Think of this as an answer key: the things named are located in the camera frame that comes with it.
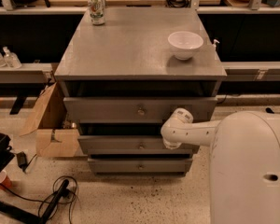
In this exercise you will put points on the grey drawer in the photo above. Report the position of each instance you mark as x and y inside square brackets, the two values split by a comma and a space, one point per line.
[127, 138]
[99, 166]
[135, 109]

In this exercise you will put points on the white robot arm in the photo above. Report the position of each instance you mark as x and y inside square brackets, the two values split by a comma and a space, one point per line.
[244, 163]

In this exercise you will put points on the grey wooden drawer cabinet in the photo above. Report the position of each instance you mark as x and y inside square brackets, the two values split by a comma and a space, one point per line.
[130, 56]

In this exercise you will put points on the grey bottom drawer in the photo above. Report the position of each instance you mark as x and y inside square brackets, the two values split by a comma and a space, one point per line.
[99, 166]

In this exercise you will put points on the grey top drawer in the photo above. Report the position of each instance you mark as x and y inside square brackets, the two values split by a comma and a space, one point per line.
[135, 109]

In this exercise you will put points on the white ceramic bowl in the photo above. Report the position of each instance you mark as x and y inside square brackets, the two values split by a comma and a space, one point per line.
[184, 45]

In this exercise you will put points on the black leg at right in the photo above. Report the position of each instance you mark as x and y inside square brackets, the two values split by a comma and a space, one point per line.
[268, 110]

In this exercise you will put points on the small white pump bottle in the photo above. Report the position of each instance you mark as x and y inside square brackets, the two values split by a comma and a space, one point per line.
[215, 44]

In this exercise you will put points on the brown cardboard box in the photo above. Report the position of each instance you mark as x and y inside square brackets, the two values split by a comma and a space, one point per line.
[54, 134]

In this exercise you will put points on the black power adapter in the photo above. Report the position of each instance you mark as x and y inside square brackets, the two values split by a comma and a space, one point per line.
[22, 160]

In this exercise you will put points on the clear sanitizer bottle right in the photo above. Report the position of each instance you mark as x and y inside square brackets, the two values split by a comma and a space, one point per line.
[11, 58]

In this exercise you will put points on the red plastic cup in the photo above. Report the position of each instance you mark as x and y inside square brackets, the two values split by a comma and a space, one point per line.
[5, 182]

